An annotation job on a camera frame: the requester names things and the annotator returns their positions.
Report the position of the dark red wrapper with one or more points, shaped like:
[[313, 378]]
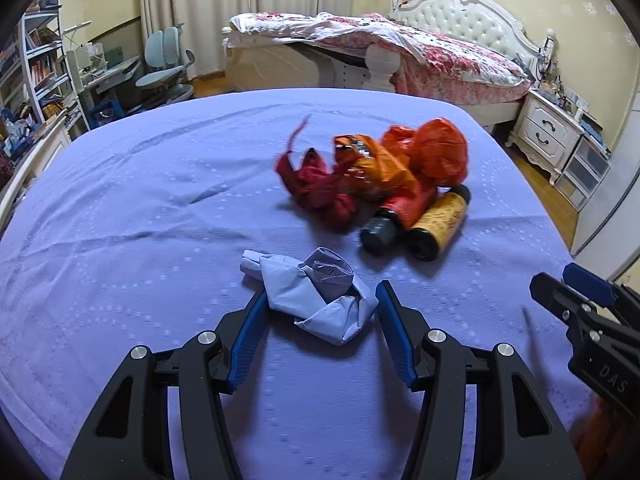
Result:
[[315, 185]]

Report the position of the grey study desk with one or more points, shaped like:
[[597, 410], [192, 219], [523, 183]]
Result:
[[110, 70]]

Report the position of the pink floral quilt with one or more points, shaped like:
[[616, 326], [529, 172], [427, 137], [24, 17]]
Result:
[[450, 45]]

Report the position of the cluster of small bottles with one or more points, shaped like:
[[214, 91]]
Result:
[[565, 92]]

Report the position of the orange snack wrapper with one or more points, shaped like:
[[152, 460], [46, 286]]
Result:
[[370, 160]]

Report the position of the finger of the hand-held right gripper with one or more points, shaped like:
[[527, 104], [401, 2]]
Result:
[[557, 300], [590, 282]]

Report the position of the yellow bottle black cap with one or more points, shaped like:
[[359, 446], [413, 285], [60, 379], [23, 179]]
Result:
[[440, 220]]

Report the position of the white tufted bed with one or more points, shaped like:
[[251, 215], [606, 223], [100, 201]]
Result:
[[465, 15]]

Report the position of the light blue office chair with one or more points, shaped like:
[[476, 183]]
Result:
[[165, 80]]

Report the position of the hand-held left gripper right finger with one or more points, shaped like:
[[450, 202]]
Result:
[[395, 340]]

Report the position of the orange-red bottle dark cap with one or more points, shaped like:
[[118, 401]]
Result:
[[407, 207]]

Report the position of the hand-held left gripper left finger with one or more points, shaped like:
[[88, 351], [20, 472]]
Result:
[[247, 345]]

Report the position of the clear plastic drawer unit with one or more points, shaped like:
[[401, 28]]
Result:
[[582, 170]]

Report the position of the clear plastic container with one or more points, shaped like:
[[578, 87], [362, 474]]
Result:
[[92, 55]]

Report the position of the white wardrobe sliding door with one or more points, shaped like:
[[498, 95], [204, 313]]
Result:
[[615, 200]]

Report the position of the white bookshelf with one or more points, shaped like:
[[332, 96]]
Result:
[[40, 60]]

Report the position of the blue storage crate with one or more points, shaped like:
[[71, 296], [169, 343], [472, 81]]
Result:
[[105, 110]]

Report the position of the pink floral bed sheet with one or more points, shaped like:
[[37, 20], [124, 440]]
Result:
[[450, 87]]

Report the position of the stack of books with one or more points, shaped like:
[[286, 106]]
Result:
[[595, 132]]

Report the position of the orange plastic bag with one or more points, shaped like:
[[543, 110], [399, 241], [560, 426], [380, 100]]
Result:
[[440, 150]]

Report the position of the blue paper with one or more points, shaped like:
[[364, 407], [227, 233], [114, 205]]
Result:
[[300, 290]]

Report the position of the white cabinet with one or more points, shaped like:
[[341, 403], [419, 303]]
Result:
[[30, 160]]

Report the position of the white nightstand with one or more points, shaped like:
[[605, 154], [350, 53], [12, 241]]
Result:
[[545, 130]]

